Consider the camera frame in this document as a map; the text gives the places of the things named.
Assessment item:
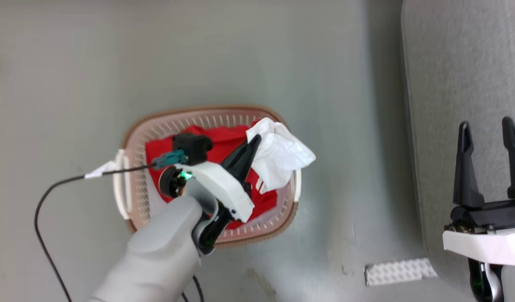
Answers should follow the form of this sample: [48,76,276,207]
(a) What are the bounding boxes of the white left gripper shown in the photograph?
[158,134,263,256]

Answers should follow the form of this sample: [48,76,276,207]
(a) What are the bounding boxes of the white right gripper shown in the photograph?
[442,116,515,267]

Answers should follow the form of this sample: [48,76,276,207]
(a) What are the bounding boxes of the white garment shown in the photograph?
[245,117,317,195]

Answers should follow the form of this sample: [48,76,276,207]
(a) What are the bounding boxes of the red garment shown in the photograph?
[145,124,279,231]

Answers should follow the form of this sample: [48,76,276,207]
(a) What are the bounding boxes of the grey fabric sofa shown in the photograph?
[400,0,515,302]

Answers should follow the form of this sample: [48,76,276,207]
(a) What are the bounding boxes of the white plastic laundry basket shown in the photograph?
[112,104,303,248]

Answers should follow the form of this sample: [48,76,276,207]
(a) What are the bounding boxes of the white textured floor patch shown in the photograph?
[364,257,438,287]

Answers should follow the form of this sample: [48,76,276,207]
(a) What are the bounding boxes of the teal cable connector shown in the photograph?
[151,149,188,170]

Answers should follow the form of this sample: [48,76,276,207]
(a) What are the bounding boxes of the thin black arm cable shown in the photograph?
[181,274,206,302]

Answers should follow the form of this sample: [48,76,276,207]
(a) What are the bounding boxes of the white cable label tag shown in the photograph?
[84,160,118,180]

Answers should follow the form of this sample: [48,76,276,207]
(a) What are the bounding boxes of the long thin black cable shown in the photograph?
[34,163,158,302]

